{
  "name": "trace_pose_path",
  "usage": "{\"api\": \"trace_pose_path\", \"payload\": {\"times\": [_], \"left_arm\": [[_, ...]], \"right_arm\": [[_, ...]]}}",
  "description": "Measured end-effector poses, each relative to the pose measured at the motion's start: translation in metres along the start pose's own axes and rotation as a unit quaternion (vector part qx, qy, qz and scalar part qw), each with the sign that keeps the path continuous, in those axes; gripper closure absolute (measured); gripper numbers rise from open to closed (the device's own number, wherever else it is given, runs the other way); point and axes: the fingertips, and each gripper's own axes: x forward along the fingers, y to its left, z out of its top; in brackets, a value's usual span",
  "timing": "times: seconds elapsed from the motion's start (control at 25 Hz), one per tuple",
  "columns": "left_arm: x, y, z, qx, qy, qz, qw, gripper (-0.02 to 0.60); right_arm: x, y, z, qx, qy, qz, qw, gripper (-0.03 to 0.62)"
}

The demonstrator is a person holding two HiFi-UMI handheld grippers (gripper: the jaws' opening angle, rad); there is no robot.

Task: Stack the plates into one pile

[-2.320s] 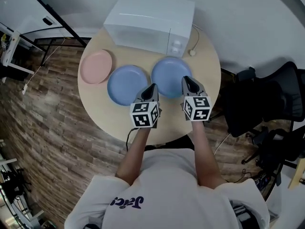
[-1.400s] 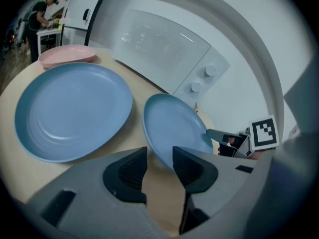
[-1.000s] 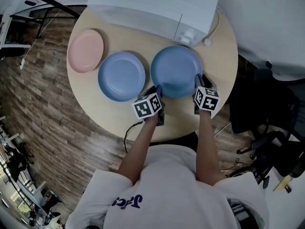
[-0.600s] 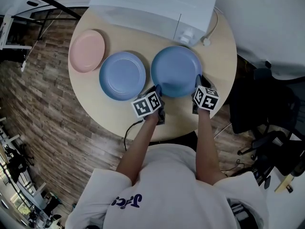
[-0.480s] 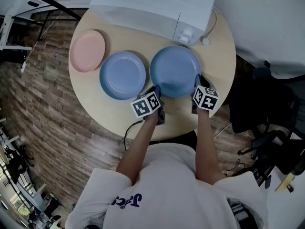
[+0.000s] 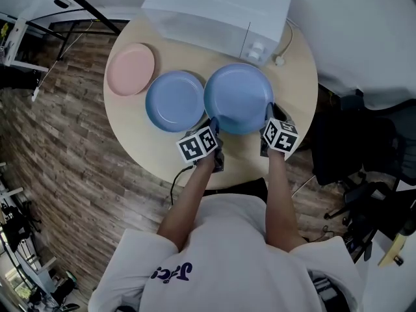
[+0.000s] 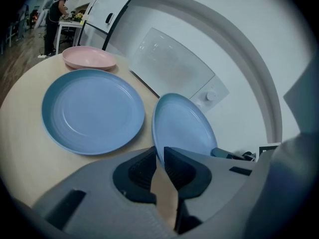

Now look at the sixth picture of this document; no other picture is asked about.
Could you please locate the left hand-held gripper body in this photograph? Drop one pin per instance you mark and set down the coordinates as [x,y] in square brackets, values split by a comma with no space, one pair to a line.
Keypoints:
[195,146]

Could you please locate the white microwave oven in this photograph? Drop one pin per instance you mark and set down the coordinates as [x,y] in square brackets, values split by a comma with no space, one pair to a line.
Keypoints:
[211,15]

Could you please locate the wooden board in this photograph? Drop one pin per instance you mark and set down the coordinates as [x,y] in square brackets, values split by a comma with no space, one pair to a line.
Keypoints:
[395,250]

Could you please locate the blue electronic device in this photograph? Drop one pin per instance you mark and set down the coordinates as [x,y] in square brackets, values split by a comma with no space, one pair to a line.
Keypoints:
[357,245]

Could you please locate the black whiteboard eraser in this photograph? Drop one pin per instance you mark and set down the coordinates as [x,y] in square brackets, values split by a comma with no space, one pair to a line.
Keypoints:
[61,2]

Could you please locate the person's left forearm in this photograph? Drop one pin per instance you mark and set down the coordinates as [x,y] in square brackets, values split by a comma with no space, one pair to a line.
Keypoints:
[185,206]

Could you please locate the black grey waist device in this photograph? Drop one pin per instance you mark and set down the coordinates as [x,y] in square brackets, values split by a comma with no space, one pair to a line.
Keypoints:
[325,291]

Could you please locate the person's black trousers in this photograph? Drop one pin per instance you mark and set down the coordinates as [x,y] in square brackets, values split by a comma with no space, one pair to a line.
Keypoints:
[247,187]

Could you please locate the person's white t-shirt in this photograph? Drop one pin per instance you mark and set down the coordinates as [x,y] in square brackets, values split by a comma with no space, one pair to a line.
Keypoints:
[227,265]

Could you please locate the blue plate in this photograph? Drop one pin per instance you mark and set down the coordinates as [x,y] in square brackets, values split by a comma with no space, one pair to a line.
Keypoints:
[239,93]
[174,101]

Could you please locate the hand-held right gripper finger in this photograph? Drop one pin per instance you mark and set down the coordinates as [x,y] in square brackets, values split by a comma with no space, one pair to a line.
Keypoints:
[270,112]

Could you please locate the pink plate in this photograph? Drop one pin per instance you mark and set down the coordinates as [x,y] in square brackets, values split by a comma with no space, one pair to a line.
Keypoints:
[130,68]

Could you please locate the white desk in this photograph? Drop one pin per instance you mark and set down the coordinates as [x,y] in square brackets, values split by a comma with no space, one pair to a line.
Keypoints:
[16,41]

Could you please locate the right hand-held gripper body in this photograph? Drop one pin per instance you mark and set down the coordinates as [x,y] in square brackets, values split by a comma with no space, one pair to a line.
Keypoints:
[279,136]

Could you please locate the person's right forearm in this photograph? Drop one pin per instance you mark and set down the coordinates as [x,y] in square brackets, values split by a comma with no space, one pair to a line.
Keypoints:
[279,200]

